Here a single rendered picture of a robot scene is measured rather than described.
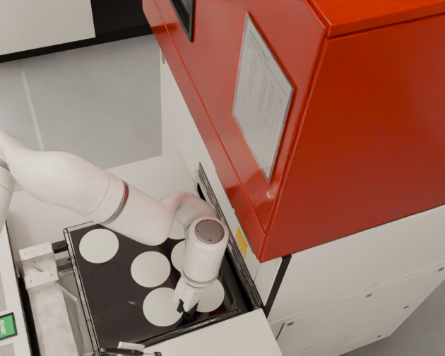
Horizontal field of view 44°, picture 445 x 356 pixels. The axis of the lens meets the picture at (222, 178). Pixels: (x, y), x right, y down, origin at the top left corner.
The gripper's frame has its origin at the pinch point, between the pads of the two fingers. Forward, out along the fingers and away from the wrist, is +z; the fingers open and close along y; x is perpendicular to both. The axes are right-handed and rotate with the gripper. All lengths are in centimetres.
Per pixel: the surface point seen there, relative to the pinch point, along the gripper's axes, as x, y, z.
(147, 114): -107, -108, 78
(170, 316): -2.4, 4.3, 2.7
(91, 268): -26.2, 7.6, 3.2
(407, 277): 39, -52, 6
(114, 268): -21.9, 3.6, 2.7
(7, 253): -42.1, 20.1, -1.1
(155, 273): -13.1, -1.9, 1.9
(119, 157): -98, -79, 82
